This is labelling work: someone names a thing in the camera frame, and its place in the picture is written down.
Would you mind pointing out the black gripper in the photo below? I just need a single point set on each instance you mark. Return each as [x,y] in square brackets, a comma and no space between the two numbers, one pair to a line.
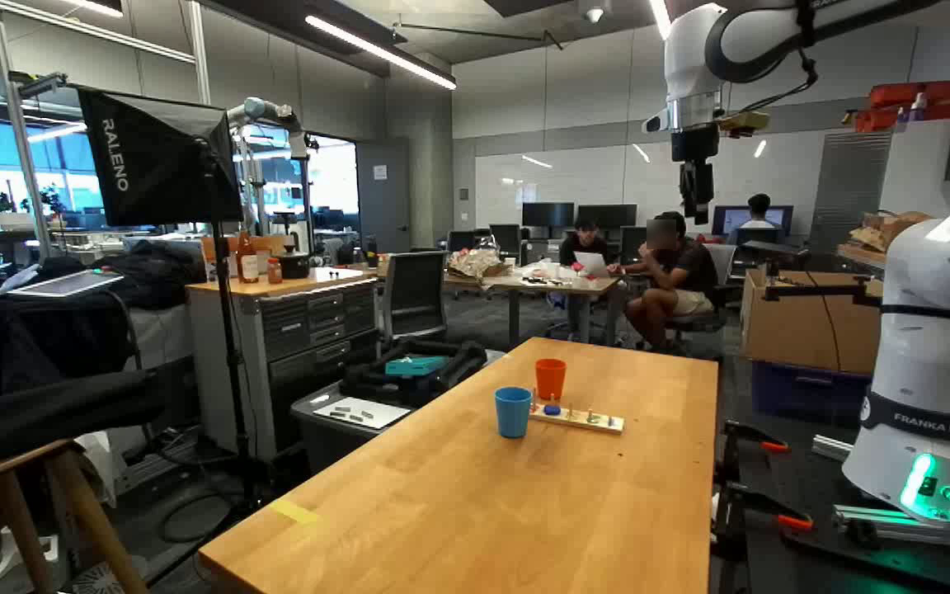
[698,150]

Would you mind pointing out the blue plastic cup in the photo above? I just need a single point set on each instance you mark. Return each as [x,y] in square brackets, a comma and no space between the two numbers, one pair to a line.
[511,412]

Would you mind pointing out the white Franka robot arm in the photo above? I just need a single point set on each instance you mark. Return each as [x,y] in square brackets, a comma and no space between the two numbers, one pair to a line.
[938,331]

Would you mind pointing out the orange plastic cup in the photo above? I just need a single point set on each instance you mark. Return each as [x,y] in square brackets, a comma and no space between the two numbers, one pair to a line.
[550,378]

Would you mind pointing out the computer monitor blue screen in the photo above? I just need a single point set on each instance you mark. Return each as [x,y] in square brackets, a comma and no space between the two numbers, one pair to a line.
[729,218]

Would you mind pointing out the person at monitor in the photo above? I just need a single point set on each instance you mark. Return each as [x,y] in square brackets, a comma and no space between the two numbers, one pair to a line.
[760,213]

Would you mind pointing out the seated person dark shirt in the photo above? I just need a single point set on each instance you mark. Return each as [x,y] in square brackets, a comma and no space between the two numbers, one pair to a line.
[681,275]

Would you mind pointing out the dark computer monitor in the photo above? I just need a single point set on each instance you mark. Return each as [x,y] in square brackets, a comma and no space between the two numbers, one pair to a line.
[607,217]
[544,217]

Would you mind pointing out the large cardboard box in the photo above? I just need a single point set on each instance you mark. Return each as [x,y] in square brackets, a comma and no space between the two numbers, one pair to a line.
[810,324]

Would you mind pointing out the wooden work table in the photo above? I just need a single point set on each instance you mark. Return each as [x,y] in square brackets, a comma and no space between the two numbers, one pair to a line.
[541,288]

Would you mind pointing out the flattened cardboard pile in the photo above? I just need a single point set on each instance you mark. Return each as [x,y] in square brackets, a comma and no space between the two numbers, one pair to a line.
[881,235]

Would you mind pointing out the short ceiling light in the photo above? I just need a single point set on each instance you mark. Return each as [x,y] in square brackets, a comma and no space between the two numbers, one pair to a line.
[660,14]

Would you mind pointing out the blue storage bin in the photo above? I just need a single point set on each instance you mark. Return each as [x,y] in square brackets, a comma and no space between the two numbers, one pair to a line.
[810,395]

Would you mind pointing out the red banner sign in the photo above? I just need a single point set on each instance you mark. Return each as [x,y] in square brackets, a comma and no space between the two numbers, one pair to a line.
[907,102]

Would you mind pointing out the white toy board coloured buttons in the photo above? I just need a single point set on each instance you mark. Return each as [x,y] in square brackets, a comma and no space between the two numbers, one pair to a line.
[593,421]

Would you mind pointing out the grey door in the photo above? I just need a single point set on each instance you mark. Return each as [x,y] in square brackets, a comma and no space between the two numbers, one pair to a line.
[385,191]

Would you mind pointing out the black bag teal lining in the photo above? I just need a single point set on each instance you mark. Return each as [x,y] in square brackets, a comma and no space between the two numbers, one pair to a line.
[415,367]

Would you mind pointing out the long ceiling light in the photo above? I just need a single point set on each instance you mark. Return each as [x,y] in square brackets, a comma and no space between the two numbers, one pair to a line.
[381,51]

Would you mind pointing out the grey hard case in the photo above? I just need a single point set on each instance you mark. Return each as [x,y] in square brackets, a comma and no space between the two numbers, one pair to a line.
[343,418]

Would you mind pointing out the grey tool cabinet wooden top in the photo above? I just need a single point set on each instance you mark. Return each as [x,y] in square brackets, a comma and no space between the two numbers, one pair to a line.
[299,341]

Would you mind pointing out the orange bottles on cabinet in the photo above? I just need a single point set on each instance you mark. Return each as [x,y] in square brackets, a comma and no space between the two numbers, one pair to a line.
[258,263]

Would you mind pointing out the black light stand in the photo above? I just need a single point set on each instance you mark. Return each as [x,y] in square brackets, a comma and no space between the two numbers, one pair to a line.
[233,331]

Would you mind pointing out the yellow tape strip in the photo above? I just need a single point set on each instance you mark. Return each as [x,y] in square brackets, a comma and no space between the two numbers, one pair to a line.
[295,514]

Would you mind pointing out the black softbox light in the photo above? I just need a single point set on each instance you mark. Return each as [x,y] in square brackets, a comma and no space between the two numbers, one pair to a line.
[155,161]

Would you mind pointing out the silver laptop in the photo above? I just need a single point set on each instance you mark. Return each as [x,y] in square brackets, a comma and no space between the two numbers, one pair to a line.
[64,284]

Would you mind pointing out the silver metal pole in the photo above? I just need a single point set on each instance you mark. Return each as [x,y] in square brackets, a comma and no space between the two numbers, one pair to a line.
[17,142]

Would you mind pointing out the black padded cushion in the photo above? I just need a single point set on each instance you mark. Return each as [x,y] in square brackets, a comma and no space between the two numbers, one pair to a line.
[33,412]

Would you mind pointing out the wooden stool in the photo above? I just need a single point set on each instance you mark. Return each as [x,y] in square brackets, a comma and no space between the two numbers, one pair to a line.
[48,495]

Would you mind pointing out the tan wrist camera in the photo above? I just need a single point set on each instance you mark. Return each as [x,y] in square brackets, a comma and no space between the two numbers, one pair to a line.
[743,124]

